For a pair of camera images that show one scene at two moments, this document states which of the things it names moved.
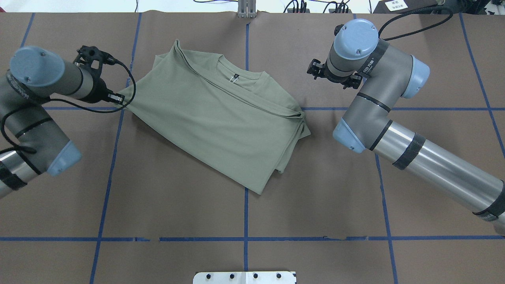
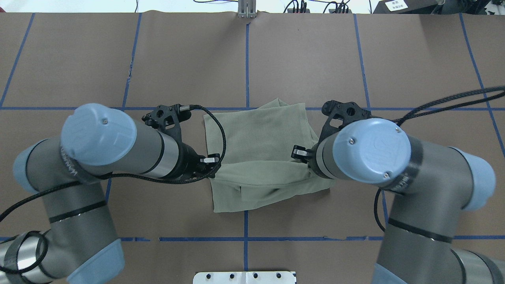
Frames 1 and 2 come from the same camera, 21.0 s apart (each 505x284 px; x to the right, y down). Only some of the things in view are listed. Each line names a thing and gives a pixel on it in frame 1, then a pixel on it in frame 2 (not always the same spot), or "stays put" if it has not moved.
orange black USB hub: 330,10 stays put
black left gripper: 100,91 to 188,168
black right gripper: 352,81 to 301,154
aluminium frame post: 247,8 stays put
